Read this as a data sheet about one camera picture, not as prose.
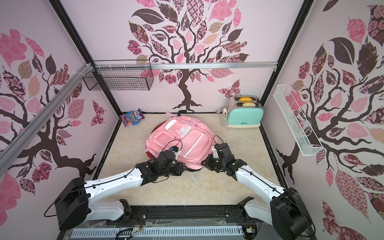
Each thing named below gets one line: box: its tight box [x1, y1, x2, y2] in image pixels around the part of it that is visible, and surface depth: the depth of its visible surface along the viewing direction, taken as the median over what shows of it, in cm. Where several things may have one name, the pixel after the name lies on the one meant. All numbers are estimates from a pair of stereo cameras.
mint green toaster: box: [227, 95, 264, 128], surface depth 106 cm
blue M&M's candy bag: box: [125, 111, 141, 126], surface depth 116 cm
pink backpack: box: [144, 112, 217, 170], surface depth 93 cm
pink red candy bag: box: [120, 114, 131, 127], surface depth 116 cm
